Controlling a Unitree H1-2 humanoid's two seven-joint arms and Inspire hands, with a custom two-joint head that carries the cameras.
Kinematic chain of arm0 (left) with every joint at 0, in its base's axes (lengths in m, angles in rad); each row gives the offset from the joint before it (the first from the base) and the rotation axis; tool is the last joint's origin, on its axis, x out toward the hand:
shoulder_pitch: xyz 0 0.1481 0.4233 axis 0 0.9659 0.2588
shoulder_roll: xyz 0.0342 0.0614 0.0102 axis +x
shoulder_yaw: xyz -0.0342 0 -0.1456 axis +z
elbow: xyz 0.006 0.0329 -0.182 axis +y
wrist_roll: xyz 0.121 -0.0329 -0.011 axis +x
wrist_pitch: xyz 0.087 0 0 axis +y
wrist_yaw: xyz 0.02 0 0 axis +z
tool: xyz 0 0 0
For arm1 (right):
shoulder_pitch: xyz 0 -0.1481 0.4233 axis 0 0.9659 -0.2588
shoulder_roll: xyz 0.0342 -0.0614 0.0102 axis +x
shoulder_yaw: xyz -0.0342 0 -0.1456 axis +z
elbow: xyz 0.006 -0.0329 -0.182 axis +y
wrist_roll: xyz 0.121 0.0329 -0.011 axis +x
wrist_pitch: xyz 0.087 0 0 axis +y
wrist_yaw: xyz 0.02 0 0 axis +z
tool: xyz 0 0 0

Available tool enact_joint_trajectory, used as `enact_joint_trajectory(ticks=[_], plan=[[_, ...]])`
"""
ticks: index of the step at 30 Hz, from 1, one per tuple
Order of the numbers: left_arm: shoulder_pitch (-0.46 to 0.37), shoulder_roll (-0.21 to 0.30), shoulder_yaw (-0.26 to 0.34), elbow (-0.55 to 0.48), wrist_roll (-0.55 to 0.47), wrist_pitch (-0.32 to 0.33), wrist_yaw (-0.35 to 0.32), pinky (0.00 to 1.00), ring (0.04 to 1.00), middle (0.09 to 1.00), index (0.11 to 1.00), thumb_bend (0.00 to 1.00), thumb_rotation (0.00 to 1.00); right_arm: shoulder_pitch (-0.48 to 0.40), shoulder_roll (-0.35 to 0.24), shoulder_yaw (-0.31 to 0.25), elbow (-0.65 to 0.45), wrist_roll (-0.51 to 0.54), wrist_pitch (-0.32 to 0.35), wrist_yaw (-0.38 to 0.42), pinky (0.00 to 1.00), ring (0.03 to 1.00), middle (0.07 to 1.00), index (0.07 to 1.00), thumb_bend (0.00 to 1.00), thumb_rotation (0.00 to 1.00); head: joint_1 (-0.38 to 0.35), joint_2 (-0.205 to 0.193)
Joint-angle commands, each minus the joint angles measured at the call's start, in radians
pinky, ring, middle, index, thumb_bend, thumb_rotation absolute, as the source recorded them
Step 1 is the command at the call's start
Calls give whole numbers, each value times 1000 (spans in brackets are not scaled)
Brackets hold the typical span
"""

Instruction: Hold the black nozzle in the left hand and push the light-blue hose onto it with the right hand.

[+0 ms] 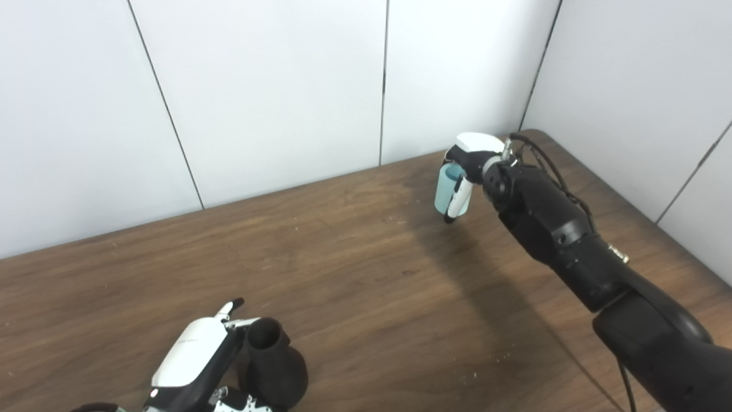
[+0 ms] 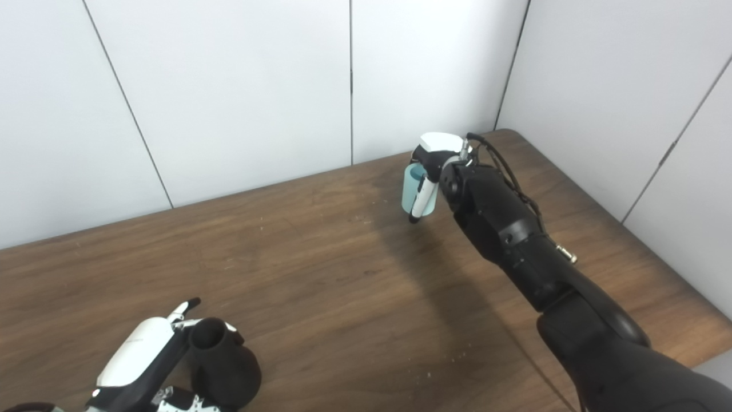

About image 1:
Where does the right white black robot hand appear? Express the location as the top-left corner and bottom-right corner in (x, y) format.
(443, 132), (507, 225)

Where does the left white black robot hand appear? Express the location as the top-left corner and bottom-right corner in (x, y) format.
(143, 298), (276, 412)

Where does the light-blue cylindrical hose piece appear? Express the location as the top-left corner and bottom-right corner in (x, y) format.
(434, 163), (473, 217)

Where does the black funnel-shaped nozzle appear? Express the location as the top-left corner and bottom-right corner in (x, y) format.
(244, 318), (309, 410)

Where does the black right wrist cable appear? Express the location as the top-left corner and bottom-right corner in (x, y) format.
(501, 133), (636, 412)

